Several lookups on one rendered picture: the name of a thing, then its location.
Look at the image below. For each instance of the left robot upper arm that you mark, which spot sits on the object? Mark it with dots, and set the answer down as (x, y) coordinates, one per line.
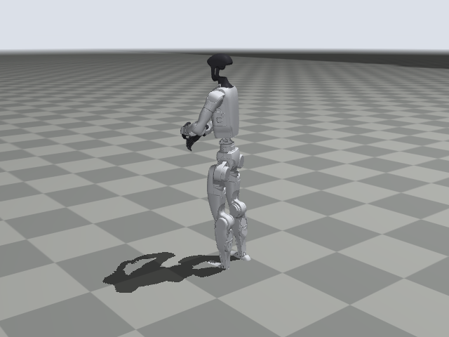
(213, 101)

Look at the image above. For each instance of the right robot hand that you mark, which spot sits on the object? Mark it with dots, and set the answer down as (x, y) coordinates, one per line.
(194, 139)

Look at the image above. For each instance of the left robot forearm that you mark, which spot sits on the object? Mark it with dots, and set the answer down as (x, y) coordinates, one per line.
(187, 130)

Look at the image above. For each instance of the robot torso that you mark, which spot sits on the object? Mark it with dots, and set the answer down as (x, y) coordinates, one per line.
(225, 121)

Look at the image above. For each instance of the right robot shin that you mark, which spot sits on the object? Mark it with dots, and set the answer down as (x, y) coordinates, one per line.
(240, 231)

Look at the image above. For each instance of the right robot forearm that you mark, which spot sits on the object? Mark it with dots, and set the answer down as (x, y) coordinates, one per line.
(210, 129)

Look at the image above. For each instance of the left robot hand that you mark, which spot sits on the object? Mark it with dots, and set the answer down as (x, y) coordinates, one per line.
(184, 136)

